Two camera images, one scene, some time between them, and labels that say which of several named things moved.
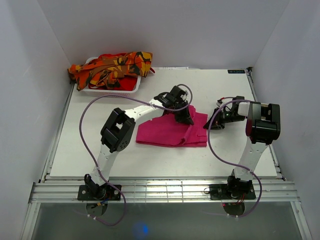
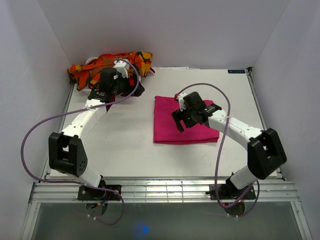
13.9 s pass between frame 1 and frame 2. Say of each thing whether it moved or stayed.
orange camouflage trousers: stayed
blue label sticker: stayed
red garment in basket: stayed
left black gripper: moved
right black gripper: moved
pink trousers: moved
